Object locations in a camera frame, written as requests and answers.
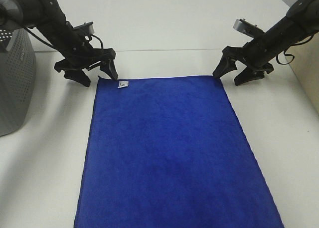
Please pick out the grey perforated plastic basket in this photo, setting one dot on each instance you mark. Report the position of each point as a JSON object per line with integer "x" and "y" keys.
{"x": 17, "y": 78}

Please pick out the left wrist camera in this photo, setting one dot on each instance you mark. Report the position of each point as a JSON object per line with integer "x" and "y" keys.
{"x": 86, "y": 29}

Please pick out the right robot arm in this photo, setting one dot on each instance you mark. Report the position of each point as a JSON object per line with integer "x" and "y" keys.
{"x": 285, "y": 36}

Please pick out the beige box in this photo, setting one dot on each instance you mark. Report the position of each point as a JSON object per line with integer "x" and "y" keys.
{"x": 305, "y": 63}

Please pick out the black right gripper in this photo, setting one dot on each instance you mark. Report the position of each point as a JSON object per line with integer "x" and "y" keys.
{"x": 256, "y": 54}

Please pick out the white towel label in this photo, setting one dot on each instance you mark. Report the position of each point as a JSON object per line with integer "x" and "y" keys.
{"x": 123, "y": 84}

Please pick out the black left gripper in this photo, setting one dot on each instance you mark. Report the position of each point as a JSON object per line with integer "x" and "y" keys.
{"x": 79, "y": 54}

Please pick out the blue microfibre towel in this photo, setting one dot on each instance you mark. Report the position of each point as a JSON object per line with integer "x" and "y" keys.
{"x": 170, "y": 153}

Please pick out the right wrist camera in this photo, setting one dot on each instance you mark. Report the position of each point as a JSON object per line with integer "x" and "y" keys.
{"x": 246, "y": 28}

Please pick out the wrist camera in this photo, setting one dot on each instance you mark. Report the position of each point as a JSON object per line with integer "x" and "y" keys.
{"x": 86, "y": 29}
{"x": 246, "y": 28}

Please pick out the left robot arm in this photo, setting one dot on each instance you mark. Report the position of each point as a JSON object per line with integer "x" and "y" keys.
{"x": 45, "y": 20}

